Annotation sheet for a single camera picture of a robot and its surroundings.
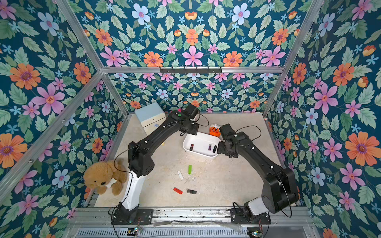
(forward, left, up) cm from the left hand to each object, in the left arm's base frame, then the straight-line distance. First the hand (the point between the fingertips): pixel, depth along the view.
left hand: (195, 129), depth 90 cm
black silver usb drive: (-32, +5, -16) cm, 36 cm away
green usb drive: (-19, +5, -16) cm, 25 cm away
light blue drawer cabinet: (+15, +30, -1) cm, 34 cm away
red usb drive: (-31, +12, -16) cm, 37 cm away
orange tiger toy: (+6, -13, -11) cm, 18 cm away
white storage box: (-1, -5, -18) cm, 18 cm away
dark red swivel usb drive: (-4, +4, -15) cm, 16 cm away
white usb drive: (-22, +11, -16) cm, 29 cm away
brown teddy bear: (-26, +46, +2) cm, 53 cm away
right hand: (-14, -16, -4) cm, 22 cm away
